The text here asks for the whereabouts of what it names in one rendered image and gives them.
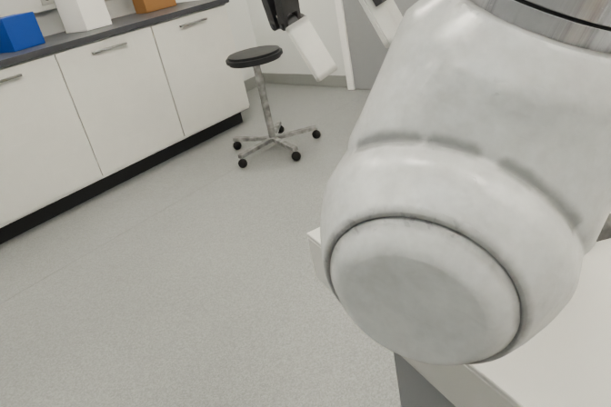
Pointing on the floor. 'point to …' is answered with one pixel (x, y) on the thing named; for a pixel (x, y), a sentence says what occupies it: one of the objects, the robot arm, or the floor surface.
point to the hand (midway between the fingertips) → (353, 50)
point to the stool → (256, 55)
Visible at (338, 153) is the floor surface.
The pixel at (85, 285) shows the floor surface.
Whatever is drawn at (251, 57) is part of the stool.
